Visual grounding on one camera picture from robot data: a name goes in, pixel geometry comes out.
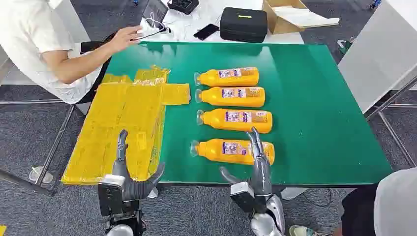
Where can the orange detergent bottle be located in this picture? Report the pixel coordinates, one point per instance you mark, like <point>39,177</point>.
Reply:
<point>231,97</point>
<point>228,78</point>
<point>228,151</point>
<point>234,120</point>

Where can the clear plastic cup lid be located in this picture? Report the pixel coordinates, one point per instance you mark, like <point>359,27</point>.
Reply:
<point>40,175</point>

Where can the cardboard box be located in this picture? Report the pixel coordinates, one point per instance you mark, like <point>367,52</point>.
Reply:
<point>277,22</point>

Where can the person's shoe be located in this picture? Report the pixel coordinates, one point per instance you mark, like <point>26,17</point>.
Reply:
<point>306,231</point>

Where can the white foam sheet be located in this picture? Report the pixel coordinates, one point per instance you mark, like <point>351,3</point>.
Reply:
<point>306,17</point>

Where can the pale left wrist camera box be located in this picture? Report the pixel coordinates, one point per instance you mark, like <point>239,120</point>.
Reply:
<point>110,195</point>

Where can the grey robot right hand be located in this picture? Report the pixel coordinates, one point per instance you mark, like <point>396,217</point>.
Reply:
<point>262,176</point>

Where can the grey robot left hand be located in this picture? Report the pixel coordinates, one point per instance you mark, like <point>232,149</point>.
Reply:
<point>121,169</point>

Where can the green table mat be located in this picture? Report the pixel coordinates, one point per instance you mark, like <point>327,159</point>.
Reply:
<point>309,114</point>

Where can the metal table leg frame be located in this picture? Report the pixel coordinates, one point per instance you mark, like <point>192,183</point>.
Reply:
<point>391,130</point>
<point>53,146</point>

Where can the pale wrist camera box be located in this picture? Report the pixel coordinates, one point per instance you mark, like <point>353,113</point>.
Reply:
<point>242,195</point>
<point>110,195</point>

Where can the yellow sheet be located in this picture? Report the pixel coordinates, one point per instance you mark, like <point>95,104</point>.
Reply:
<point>120,120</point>

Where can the black phone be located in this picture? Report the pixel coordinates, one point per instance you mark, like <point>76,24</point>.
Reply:
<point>206,31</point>

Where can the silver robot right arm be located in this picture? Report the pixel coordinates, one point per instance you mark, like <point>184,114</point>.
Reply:
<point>265,223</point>

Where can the black chair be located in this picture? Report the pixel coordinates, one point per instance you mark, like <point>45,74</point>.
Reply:
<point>92,47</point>

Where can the black carrying case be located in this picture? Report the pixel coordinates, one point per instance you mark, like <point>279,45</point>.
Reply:
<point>243,25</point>

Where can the person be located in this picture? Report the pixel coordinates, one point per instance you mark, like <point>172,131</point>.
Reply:
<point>396,205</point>
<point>29,39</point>

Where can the person's hand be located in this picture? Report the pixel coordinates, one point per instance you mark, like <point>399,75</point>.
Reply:
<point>125,37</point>

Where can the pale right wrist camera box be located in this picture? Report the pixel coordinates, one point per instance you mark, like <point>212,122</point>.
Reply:
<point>242,195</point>

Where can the white side table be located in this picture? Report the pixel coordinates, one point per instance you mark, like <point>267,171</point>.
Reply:
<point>381,52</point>

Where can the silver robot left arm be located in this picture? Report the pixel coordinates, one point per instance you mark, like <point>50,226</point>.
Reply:
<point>125,221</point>

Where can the dark grey tablet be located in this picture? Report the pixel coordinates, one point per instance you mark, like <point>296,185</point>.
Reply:
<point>155,11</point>

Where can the black tray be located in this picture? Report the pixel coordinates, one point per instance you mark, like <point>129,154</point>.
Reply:
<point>183,6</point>

